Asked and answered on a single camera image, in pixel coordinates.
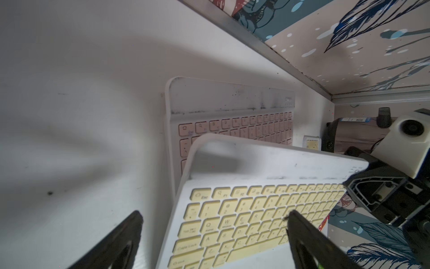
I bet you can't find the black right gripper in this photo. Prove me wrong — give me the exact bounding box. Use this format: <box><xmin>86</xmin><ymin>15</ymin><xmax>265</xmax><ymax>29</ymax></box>
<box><xmin>343</xmin><ymin>146</ymin><xmax>430</xmax><ymax>227</ymax></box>

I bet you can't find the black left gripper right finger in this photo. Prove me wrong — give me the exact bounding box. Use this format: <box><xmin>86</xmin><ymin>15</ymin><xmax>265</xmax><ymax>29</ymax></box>
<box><xmin>286</xmin><ymin>210</ymin><xmax>360</xmax><ymax>269</ymax></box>

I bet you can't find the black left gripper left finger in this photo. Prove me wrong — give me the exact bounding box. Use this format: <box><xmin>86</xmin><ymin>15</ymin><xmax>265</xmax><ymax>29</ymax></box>
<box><xmin>70</xmin><ymin>210</ymin><xmax>143</xmax><ymax>269</ymax></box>

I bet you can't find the yellow keyboard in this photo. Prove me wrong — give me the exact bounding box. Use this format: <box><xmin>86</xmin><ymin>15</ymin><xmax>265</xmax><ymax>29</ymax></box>
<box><xmin>157</xmin><ymin>133</ymin><xmax>369</xmax><ymax>269</ymax></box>
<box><xmin>302</xmin><ymin>136</ymin><xmax>322</xmax><ymax>151</ymax></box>

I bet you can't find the red small packet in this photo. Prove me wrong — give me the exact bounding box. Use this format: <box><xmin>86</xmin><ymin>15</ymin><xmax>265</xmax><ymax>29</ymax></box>
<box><xmin>319</xmin><ymin>216</ymin><xmax>329</xmax><ymax>232</ymax></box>

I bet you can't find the steel rice cooker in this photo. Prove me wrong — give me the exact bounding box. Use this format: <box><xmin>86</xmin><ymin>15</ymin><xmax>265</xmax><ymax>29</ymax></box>
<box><xmin>321</xmin><ymin>107</ymin><xmax>397</xmax><ymax>154</ymax></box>

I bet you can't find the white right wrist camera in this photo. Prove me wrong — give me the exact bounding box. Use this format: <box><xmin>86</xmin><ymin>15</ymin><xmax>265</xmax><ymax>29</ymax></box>
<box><xmin>371</xmin><ymin>109</ymin><xmax>430</xmax><ymax>178</ymax></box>

